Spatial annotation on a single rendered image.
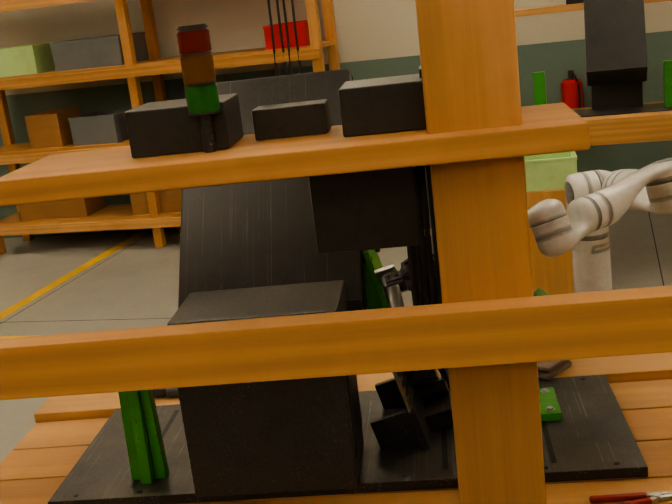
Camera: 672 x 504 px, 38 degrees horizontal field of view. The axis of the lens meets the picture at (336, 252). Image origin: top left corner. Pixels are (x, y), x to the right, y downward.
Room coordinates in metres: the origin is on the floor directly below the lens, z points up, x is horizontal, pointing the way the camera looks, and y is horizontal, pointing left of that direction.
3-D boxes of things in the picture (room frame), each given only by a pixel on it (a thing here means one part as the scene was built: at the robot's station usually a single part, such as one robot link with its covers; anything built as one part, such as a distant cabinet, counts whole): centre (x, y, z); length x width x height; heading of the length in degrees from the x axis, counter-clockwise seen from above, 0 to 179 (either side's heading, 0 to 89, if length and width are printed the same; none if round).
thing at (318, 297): (1.67, 0.15, 1.07); 0.30 x 0.18 x 0.34; 83
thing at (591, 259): (2.29, -0.63, 1.03); 0.09 x 0.09 x 0.17; 83
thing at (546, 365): (2.00, -0.43, 0.91); 0.10 x 0.08 x 0.03; 134
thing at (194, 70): (1.51, 0.18, 1.67); 0.05 x 0.05 x 0.05
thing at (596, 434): (1.80, 0.02, 0.89); 1.10 x 0.42 x 0.02; 83
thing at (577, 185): (2.29, -0.62, 1.19); 0.09 x 0.09 x 0.17; 7
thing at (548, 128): (1.54, 0.05, 1.52); 0.90 x 0.25 x 0.04; 83
